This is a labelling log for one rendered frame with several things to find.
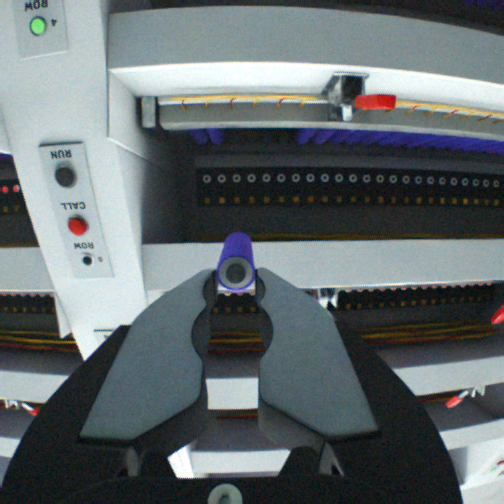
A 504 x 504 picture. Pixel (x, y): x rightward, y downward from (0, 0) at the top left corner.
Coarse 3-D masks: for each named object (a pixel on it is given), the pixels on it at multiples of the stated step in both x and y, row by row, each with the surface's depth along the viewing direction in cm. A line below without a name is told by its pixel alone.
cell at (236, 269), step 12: (228, 240) 17; (240, 240) 16; (228, 252) 13; (240, 252) 13; (252, 252) 15; (228, 264) 13; (240, 264) 13; (252, 264) 13; (228, 276) 13; (240, 276) 13; (252, 276) 13; (228, 288) 13; (240, 288) 13
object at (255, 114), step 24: (216, 96) 22; (240, 96) 23; (264, 96) 23; (288, 96) 23; (168, 120) 24; (192, 120) 24; (216, 120) 24; (240, 120) 24; (264, 120) 25; (288, 120) 25; (312, 120) 25; (360, 120) 25; (384, 120) 25; (408, 120) 25; (432, 120) 25; (456, 120) 25; (480, 120) 25
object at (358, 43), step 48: (144, 48) 18; (192, 48) 18; (240, 48) 19; (288, 48) 19; (336, 48) 19; (384, 48) 19; (432, 48) 19; (480, 48) 19; (144, 96) 23; (432, 96) 23; (480, 96) 22; (144, 144) 26
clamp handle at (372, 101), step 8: (360, 96) 17; (368, 96) 16; (376, 96) 15; (384, 96) 15; (392, 96) 15; (344, 104) 21; (352, 104) 19; (360, 104) 17; (368, 104) 16; (376, 104) 15; (384, 104) 15; (392, 104) 15; (344, 112) 21
